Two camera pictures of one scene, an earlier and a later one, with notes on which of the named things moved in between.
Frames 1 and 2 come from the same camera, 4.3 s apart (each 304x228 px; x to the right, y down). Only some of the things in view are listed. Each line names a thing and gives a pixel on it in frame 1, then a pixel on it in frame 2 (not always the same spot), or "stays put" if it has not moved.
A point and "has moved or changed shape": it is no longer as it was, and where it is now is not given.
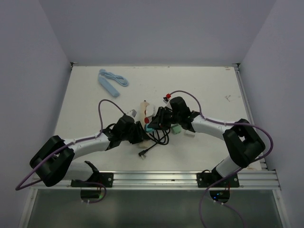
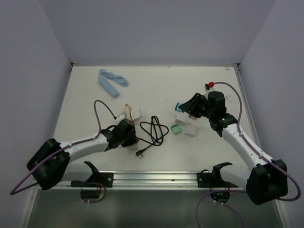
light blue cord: (120, 80) stays put
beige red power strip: (144, 118) to (127, 109)
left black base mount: (106, 178) stays put
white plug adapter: (151, 110) has moved or changed shape
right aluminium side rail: (237, 67) stays put
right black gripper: (159, 122) to (190, 106)
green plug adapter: (176, 128) stays put
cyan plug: (148, 129) has moved or changed shape
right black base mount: (204, 179) stays put
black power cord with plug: (162, 138) has moved or changed shape
